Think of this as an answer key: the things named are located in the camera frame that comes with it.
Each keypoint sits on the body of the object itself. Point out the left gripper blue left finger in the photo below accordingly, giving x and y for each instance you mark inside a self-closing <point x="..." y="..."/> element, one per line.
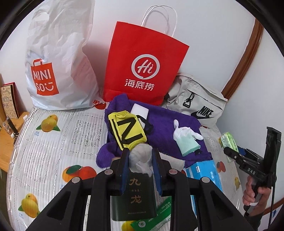
<point x="110" y="182"/>

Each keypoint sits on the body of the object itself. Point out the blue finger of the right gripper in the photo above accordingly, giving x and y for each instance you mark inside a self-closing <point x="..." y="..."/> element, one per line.
<point x="233" y="154"/>
<point x="247" y="153"/>

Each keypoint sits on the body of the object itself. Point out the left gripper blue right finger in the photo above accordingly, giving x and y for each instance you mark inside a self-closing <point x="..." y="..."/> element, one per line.
<point x="171" y="182"/>

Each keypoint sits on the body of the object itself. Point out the white tissue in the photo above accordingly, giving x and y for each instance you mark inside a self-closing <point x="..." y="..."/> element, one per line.
<point x="140" y="159"/>

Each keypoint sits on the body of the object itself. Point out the white and mint gloves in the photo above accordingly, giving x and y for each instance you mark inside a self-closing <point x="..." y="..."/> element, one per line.
<point x="186" y="138"/>

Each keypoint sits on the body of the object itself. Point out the yellow black sock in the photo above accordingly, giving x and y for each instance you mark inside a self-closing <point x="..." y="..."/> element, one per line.
<point x="128" y="129"/>

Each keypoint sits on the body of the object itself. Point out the white sponge block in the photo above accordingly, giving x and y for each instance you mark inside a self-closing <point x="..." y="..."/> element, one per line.
<point x="140" y="112"/>

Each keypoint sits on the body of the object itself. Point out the blue tissue pack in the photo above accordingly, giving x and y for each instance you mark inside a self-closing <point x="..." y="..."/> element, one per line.
<point x="204" y="169"/>

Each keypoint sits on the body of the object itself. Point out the dark green tea tin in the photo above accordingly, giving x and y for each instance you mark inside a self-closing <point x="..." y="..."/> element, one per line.
<point x="138" y="200"/>

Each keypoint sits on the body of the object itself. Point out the fruit print tablecloth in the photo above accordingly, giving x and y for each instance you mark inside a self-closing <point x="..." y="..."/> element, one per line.
<point x="39" y="158"/>

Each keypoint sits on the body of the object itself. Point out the grey Nike pouch bag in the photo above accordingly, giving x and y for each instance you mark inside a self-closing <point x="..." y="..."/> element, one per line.
<point x="189" y="96"/>

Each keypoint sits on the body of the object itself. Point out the white Miniso plastic bag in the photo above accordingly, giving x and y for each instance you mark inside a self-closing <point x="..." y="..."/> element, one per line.
<point x="59" y="75"/>

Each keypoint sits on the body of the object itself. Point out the red Haidilao paper bag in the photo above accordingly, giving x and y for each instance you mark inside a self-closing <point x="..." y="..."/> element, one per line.
<point x="142" y="63"/>

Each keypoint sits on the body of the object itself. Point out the wooden door frame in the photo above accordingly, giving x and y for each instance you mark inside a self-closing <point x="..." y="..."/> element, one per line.
<point x="245" y="61"/>

